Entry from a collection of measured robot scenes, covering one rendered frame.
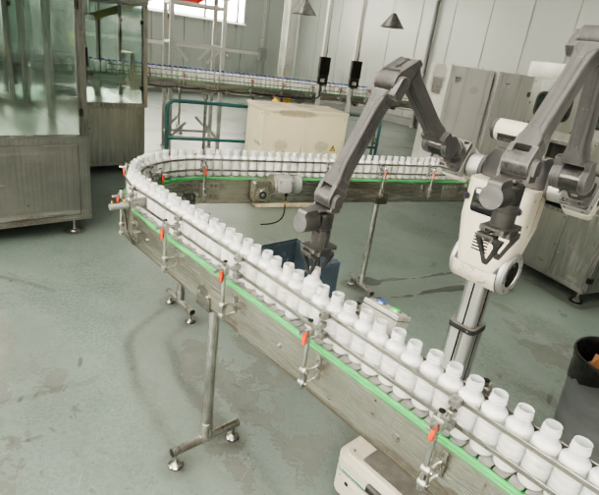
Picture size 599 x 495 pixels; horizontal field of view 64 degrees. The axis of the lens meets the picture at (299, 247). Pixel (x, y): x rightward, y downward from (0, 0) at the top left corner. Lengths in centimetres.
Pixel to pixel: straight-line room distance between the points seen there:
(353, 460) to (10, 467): 149
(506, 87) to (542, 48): 614
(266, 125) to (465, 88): 323
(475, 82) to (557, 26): 664
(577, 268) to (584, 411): 240
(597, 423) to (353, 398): 158
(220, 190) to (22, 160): 192
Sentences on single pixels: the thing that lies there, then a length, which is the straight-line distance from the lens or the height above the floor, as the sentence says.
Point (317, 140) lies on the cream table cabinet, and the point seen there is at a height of 84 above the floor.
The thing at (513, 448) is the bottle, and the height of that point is 107.
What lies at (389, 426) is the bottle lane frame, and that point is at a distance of 142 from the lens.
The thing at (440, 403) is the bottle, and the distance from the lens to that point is 131.
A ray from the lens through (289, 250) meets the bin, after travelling 243.
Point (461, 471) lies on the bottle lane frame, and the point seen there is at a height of 95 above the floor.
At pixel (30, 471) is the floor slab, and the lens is 259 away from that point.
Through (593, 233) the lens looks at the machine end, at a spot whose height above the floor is 68.
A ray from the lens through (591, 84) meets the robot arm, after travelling 153.
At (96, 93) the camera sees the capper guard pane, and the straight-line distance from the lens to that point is 671.
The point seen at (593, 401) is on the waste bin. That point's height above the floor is 48.
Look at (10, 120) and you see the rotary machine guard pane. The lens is 453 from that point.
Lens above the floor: 183
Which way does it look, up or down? 22 degrees down
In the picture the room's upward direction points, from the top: 8 degrees clockwise
